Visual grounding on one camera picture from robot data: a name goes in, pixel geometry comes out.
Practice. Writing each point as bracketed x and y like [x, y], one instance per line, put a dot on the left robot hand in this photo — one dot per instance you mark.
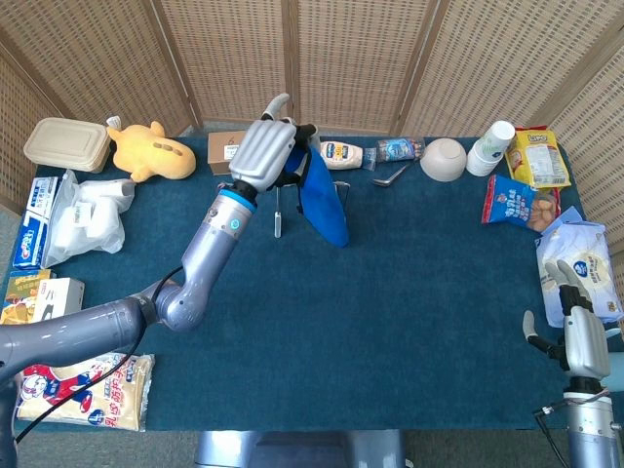
[263, 151]

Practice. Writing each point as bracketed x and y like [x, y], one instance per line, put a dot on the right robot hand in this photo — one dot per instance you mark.
[582, 341]

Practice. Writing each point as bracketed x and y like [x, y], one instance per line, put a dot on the grey and blue towel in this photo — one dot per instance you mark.
[324, 205]

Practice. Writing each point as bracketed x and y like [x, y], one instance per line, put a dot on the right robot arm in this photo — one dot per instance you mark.
[592, 429]

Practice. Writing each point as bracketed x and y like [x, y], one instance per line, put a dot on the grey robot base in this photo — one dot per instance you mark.
[302, 448]

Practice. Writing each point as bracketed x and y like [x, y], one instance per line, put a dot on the white metal wire stand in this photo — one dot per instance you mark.
[277, 226]

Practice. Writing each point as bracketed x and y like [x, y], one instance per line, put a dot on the brown cardboard box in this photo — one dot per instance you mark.
[222, 153]

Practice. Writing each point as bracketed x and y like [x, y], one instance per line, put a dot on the pale blue pouch bag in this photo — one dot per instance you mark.
[585, 263]

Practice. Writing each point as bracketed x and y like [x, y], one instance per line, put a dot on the white mayonnaise bottle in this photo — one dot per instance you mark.
[341, 155]

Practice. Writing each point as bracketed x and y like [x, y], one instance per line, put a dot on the yellow plush toy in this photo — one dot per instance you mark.
[156, 156]

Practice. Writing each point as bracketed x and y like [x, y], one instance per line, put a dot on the black ladle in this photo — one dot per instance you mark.
[385, 182]

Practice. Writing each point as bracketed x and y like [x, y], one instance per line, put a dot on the clear plastic water bottle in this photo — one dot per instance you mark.
[400, 148]

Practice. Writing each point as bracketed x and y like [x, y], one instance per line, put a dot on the blue and red snack bag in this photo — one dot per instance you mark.
[507, 202]

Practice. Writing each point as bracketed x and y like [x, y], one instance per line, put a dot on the beige upturned bowl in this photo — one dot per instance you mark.
[443, 158]

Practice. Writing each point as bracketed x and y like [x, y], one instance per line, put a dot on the yellow snack bag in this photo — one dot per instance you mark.
[536, 161]

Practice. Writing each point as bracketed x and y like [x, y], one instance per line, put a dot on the white plastic bag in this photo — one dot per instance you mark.
[88, 219]

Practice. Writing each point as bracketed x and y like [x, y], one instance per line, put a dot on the blue carpet table cover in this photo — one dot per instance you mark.
[390, 317]

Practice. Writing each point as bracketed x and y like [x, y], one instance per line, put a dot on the wicker folding screen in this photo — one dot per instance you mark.
[439, 58]

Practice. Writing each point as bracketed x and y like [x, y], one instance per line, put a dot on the stack of paper cups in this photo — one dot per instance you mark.
[487, 156]

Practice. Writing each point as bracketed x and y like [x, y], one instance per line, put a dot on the white and blue toothpaste box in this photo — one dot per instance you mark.
[41, 195]

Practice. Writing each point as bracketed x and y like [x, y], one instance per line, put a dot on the white cardboard box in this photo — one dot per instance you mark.
[63, 297]

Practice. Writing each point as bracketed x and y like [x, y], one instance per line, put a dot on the yellow snack box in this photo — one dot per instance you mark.
[19, 297]

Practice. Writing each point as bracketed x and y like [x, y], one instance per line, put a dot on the large cartoon print bag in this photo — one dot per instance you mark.
[112, 395]

